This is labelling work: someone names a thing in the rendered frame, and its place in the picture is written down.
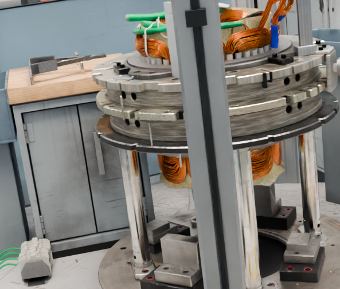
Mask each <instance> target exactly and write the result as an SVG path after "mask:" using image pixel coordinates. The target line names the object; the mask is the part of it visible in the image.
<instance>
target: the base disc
mask: <svg viewBox="0 0 340 289"><path fill-rule="evenodd" d="M194 216H196V213H195V210H190V211H187V212H182V213H178V214H175V215H172V216H168V217H165V218H162V219H160V220H163V221H170V222H174V223H176V224H181V225H184V226H188V227H189V228H190V235H191V236H194V237H198V232H197V228H196V227H192V225H191V223H190V218H192V217H194ZM320 218H321V231H322V232H323V233H324V234H325V235H326V236H327V238H328V239H329V243H328V244H327V245H326V246H325V247H324V248H325V259H324V262H323V266H322V269H321V273H320V276H319V280H318V282H317V283H310V282H288V281H281V280H280V273H279V271H278V272H275V273H274V274H272V275H270V276H267V277H265V278H262V281H264V280H273V281H275V282H276V283H277V284H278V286H279V289H340V226H338V225H340V221H339V220H337V219H334V218H332V217H330V216H327V215H325V214H322V213H320ZM300 226H303V209H302V208H297V207H296V219H295V221H294V222H293V223H292V224H291V226H290V227H289V228H288V230H279V229H266V228H257V232H258V235H261V236H266V237H270V238H273V239H275V240H278V241H280V242H282V243H283V244H285V245H286V243H287V240H288V238H289V236H290V233H291V232H294V233H297V232H298V228H299V227H300ZM150 255H151V257H152V260H153V261H154V262H156V263H162V264H163V257H162V251H161V252H159V253H157V254H156V255H155V254H152V253H150ZM132 258H133V252H132V245H131V237H130V233H129V234H128V235H126V236H124V237H123V238H122V239H120V240H119V241H118V242H117V243H116V244H115V245H113V246H112V247H111V248H110V250H109V251H108V252H107V253H106V254H105V256H104V257H103V259H102V261H101V263H100V266H99V270H98V279H99V285H100V288H101V289H141V287H140V281H141V280H140V279H136V278H135V274H134V270H133V267H132V263H131V259H132ZM329 271H331V272H329ZM332 272H333V273H332Z"/></svg>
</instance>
